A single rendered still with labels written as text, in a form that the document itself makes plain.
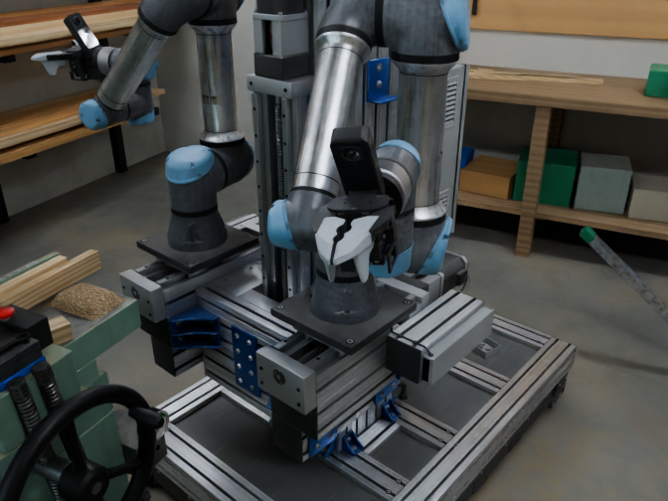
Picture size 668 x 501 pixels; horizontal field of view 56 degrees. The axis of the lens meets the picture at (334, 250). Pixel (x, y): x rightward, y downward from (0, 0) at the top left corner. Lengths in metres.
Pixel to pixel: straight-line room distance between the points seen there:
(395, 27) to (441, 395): 1.31
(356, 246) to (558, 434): 1.79
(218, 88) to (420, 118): 0.65
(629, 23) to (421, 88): 2.70
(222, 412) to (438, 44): 1.34
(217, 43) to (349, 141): 0.92
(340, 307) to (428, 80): 0.47
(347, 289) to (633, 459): 1.37
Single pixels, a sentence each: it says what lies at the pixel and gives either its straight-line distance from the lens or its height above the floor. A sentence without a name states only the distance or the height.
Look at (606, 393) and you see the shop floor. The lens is 2.60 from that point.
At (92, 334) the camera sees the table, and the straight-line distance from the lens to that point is 1.20.
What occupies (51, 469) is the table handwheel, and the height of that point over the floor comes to 0.82.
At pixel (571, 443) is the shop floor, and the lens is 2.34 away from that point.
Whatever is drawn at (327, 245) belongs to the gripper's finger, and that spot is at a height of 1.24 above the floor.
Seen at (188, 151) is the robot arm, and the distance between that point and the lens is 1.60.
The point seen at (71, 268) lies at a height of 0.93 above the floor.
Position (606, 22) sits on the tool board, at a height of 1.12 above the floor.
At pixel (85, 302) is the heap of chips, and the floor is 0.92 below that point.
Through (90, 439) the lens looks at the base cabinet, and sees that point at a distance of 1.29.
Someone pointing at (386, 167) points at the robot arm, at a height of 1.25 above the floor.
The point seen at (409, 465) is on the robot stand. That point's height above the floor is 0.21.
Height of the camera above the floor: 1.52
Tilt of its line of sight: 27 degrees down
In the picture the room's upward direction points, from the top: straight up
